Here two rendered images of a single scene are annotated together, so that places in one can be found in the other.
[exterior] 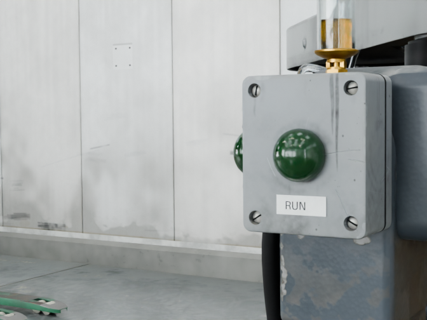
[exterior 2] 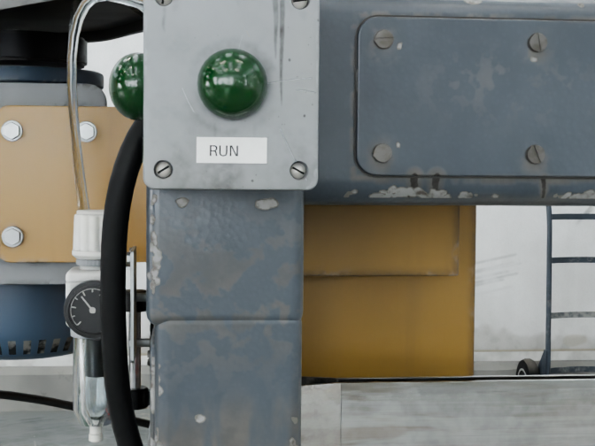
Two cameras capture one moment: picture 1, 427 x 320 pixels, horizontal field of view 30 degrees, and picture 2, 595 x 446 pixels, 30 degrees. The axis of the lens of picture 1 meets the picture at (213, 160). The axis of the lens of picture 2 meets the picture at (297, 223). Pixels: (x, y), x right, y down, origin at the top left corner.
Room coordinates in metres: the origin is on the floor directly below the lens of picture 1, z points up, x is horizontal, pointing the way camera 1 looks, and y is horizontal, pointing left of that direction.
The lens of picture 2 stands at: (0.04, 0.21, 1.25)
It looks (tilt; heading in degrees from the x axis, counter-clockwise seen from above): 3 degrees down; 323
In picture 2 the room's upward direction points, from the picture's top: straight up
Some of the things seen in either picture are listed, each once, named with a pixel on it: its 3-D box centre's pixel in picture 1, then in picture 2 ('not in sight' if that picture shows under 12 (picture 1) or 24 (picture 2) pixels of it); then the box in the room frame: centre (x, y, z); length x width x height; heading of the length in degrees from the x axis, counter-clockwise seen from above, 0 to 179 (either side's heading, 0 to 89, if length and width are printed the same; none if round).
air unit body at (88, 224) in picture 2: not in sight; (101, 327); (0.71, -0.12, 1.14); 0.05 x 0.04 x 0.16; 150
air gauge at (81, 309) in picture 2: not in sight; (93, 308); (0.69, -0.11, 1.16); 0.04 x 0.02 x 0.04; 60
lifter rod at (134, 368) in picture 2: not in sight; (135, 349); (0.75, -0.17, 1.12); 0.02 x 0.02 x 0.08
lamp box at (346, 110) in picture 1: (317, 153); (229, 88); (0.46, -0.06, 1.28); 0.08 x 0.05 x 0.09; 60
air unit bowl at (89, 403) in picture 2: not in sight; (96, 379); (0.71, -0.12, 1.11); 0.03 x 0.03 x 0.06
